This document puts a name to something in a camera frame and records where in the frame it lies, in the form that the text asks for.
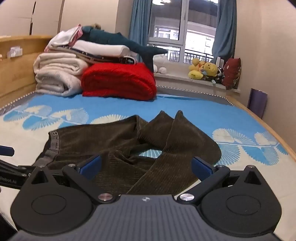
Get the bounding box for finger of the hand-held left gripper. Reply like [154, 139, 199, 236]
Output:
[0, 146, 15, 156]
[0, 160, 33, 174]

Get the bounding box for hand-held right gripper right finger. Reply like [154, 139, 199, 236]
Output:
[177, 156, 269, 205]

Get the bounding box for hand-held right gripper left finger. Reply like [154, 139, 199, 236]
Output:
[22, 155, 114, 204]

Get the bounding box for brown corduroy pants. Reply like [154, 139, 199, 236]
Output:
[32, 111, 222, 197]

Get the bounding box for blue white patterned bed sheet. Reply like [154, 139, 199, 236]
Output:
[0, 93, 289, 223]

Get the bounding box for purple bag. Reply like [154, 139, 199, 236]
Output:
[247, 88, 269, 119]

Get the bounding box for windowsill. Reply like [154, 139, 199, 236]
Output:
[154, 72, 241, 93]

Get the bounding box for red folded blanket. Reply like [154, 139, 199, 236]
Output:
[81, 62, 157, 101]

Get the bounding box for dark patterned plush toy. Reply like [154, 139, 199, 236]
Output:
[211, 68, 224, 85]

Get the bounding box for white folded blanket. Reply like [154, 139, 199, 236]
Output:
[33, 52, 89, 97]

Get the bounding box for yellow duck plush toy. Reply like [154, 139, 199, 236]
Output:
[188, 58, 205, 80]

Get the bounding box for yellow bear plush toy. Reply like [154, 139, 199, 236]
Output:
[202, 62, 219, 82]

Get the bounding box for clear plastic box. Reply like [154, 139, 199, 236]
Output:
[6, 46, 23, 58]

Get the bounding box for red cushion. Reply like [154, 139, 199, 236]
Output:
[221, 58, 241, 90]

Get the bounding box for dark striped folded sheet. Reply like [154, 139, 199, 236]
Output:
[69, 47, 137, 65]

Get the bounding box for balcony railing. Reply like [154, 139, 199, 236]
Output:
[166, 47, 214, 65]

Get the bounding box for white plush toy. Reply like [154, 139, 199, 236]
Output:
[153, 55, 170, 75]

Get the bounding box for white folded quilt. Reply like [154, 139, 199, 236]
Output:
[74, 40, 138, 61]

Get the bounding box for pink white folded cloth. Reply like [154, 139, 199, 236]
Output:
[44, 24, 84, 53]

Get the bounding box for blue shark plush toy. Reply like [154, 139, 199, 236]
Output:
[80, 23, 168, 71]

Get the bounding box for blue curtain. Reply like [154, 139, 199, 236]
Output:
[211, 0, 238, 61]
[128, 0, 151, 49]

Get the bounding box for beige wardrobe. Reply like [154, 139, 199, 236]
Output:
[0, 0, 71, 37]

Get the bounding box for window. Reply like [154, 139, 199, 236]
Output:
[147, 0, 219, 66]

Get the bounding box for wooden bed frame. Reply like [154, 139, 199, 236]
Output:
[0, 35, 296, 163]

